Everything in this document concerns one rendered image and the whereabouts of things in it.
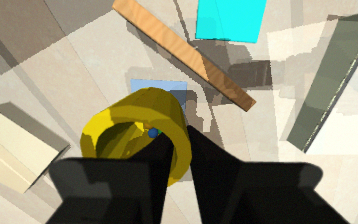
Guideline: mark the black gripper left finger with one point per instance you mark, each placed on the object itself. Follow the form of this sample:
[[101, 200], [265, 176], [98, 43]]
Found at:
[[143, 176]]

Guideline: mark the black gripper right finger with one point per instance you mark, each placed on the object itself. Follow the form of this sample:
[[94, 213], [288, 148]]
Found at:
[[220, 178]]

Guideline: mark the orange marble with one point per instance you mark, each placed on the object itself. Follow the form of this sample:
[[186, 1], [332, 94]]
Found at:
[[148, 126]]

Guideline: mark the yellow cup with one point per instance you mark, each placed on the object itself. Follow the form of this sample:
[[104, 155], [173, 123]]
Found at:
[[118, 131]]

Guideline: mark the blue marble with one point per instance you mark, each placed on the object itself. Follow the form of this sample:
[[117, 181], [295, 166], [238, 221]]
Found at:
[[153, 133]]

